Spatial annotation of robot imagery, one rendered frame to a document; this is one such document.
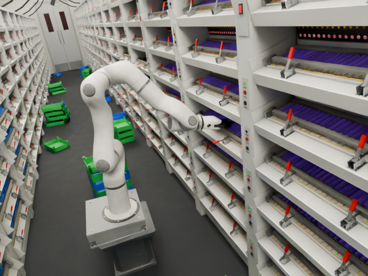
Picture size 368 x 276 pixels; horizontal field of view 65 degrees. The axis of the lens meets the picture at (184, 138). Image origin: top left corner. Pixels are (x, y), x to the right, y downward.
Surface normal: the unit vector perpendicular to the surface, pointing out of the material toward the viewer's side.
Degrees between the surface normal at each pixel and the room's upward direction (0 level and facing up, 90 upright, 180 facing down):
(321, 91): 105
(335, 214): 15
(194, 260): 0
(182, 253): 0
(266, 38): 90
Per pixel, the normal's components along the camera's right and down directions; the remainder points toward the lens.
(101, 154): -0.04, -0.04
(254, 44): 0.38, 0.33
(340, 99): -0.85, 0.50
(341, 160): -0.36, -0.80
